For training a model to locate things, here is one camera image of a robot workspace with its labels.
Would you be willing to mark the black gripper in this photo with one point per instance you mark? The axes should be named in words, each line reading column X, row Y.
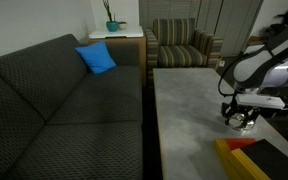
column 244, row 110

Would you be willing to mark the round silver lid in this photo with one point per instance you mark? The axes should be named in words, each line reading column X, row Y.
column 238, row 118

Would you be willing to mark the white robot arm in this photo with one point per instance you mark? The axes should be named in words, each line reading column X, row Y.
column 274, row 63

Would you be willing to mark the small white floor object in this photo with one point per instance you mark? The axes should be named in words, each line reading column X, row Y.
column 221, row 63

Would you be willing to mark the round silver container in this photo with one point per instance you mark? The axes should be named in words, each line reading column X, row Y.
column 239, row 126

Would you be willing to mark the orange book yellow spine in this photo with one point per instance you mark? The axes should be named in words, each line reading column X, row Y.
column 239, row 143

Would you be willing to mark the black book yellow spine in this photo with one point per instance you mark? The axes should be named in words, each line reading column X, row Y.
column 270, row 163

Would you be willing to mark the striped armchair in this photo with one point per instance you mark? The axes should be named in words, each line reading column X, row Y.
column 180, row 50

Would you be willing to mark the wooden side table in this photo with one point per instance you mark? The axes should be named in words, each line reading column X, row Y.
column 124, row 46

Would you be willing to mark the white flat board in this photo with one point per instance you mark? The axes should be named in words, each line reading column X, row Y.
column 117, row 33

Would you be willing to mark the small white plant pot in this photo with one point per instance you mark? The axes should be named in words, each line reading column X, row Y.
column 122, row 25

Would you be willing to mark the teal pot with plant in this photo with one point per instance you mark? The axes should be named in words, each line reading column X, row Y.
column 112, row 26

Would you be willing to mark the blue square cushion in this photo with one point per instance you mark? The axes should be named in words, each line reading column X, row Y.
column 95, row 56

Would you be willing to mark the dark grey patterned sofa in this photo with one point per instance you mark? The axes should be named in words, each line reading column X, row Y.
column 60, row 110

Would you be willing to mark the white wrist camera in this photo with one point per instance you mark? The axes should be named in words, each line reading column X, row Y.
column 260, row 101

